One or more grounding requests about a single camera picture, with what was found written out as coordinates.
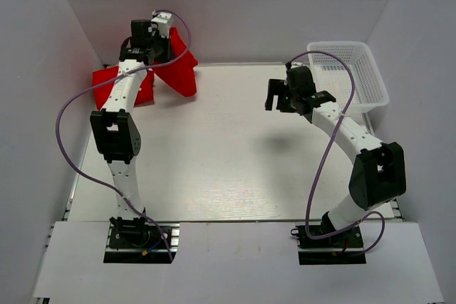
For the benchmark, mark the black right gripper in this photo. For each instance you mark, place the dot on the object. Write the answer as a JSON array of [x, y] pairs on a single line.
[[275, 88]]

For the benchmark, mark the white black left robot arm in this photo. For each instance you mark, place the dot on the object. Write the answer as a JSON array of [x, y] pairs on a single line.
[[116, 135]]

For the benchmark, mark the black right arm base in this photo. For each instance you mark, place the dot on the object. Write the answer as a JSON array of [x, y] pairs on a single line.
[[346, 248]]

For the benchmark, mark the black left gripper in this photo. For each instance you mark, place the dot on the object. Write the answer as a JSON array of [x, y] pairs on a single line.
[[167, 44]]

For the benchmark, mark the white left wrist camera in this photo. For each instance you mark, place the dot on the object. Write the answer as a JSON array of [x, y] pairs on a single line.
[[163, 21]]

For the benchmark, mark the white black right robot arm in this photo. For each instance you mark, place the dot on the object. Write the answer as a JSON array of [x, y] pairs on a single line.
[[378, 173]]

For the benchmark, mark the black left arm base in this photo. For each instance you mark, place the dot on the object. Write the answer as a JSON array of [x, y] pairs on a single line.
[[139, 242]]

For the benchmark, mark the white plastic basket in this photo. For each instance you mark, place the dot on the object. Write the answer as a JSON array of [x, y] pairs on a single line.
[[343, 66]]

